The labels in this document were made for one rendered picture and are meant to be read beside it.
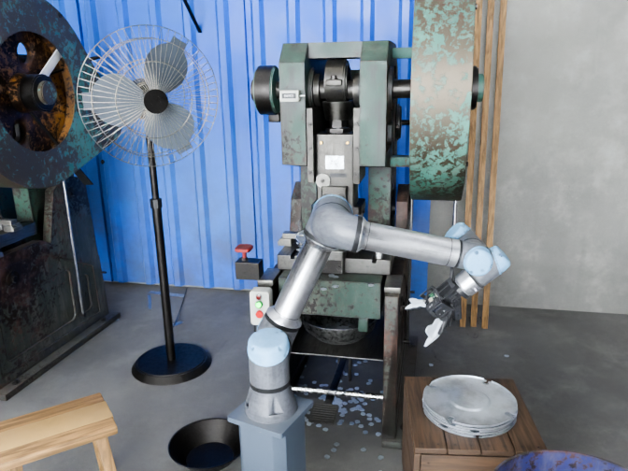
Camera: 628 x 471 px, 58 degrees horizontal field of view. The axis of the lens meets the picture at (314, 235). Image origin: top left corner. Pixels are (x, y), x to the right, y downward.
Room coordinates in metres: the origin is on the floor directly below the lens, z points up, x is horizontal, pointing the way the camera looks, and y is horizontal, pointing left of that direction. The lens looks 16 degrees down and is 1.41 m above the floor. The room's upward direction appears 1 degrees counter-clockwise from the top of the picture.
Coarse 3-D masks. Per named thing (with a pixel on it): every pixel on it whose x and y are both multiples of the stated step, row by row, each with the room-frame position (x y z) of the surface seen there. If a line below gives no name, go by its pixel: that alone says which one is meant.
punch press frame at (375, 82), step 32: (288, 64) 2.13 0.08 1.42; (320, 64) 2.40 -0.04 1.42; (384, 64) 2.06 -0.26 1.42; (384, 96) 2.06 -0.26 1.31; (288, 128) 2.13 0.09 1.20; (384, 128) 2.06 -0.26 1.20; (288, 160) 2.13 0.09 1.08; (384, 160) 2.06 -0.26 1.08; (384, 192) 2.35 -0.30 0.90; (384, 224) 2.35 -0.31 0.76; (320, 288) 2.00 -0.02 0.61; (352, 288) 1.97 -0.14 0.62
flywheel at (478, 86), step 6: (474, 66) 2.10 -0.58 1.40; (474, 72) 2.07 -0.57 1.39; (474, 78) 2.05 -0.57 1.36; (480, 78) 2.08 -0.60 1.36; (474, 84) 2.04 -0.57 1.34; (480, 84) 2.07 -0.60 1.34; (474, 90) 2.04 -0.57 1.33; (480, 90) 2.07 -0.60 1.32; (474, 96) 2.05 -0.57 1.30; (480, 96) 2.07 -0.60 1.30; (474, 102) 2.06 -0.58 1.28; (474, 108) 2.09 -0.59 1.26
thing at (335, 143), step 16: (336, 128) 2.20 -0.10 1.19; (320, 144) 2.15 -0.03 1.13; (336, 144) 2.14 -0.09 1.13; (352, 144) 2.13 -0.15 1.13; (320, 160) 2.15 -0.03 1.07; (336, 160) 2.14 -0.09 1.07; (352, 160) 2.13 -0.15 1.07; (320, 176) 2.14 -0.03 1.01; (336, 176) 2.14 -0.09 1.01; (352, 176) 2.13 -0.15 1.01; (320, 192) 2.15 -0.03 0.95; (336, 192) 2.11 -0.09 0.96; (352, 192) 2.13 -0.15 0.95
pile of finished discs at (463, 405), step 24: (432, 384) 1.67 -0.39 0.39; (456, 384) 1.67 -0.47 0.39; (480, 384) 1.67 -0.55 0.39; (432, 408) 1.53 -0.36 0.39; (456, 408) 1.53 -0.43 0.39; (480, 408) 1.52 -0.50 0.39; (504, 408) 1.53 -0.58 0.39; (456, 432) 1.46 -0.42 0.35; (480, 432) 1.43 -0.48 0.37; (504, 432) 1.45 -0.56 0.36
